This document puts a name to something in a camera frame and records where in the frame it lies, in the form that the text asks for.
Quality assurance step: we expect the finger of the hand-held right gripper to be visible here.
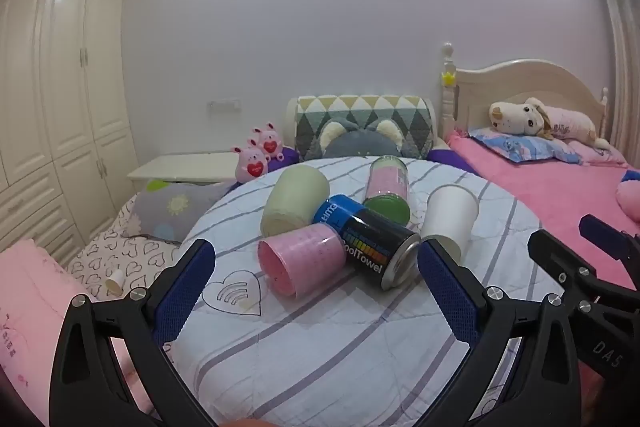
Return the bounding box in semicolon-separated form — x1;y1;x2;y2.
528;229;640;309
579;214;640;261

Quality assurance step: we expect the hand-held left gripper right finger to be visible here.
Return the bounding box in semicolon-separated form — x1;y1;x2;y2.
415;237;587;427

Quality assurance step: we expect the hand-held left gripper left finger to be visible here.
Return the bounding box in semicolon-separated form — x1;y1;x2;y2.
48;238;221;427

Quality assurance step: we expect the pink cup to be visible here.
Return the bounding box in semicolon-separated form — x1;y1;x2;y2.
257;223;349;299

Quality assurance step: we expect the white cup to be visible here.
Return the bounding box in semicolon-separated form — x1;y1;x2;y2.
419;184;480;264

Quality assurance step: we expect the pale green cup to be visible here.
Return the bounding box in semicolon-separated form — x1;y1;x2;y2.
261;166;331;238

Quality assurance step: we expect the pink plush cushion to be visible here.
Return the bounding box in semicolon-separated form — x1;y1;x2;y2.
615;180;640;224

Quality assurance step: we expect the pink bed sheet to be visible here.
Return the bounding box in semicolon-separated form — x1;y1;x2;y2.
446;130;640;293

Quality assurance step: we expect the heart print sheet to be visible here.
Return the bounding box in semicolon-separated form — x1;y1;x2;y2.
67;194;182;303

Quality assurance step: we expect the grey flower print pillow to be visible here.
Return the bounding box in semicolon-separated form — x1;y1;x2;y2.
121;179;236;244

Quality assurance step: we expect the black canister with blue cap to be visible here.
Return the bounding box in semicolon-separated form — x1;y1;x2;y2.
312;194;422;291

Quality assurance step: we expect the blue printed pillow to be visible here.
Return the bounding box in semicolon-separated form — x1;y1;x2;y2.
468;125;581;165

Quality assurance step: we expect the pink bottle with green lid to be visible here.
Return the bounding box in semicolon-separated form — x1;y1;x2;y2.
362;155;412;226

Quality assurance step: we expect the white bedside table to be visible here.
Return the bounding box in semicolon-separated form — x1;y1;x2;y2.
127;151;242;185

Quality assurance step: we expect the purple cloth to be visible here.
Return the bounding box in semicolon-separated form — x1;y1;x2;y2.
426;148;482;175

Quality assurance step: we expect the dog plush toy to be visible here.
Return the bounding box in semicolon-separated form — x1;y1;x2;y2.
488;97;612;152

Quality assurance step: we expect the striped white bed sheet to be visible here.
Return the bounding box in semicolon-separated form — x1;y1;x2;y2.
167;156;571;427

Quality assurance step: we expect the pink rabbit plush toy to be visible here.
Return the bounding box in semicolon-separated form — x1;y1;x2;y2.
251;122;286;162
231;145;267;184

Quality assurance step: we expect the pink quilt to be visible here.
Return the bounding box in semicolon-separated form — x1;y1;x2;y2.
0;238;153;413

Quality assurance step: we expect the grey plush cushion with ears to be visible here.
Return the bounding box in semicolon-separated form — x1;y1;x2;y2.
320;117;404;158

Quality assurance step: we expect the white wooden headboard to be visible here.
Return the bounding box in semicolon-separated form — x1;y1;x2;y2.
439;42;612;146

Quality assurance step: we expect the diamond patterned headboard cover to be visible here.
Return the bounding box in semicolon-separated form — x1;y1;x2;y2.
294;95;434;162

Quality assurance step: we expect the cream wardrobe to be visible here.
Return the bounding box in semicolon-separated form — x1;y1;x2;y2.
0;0;140;268

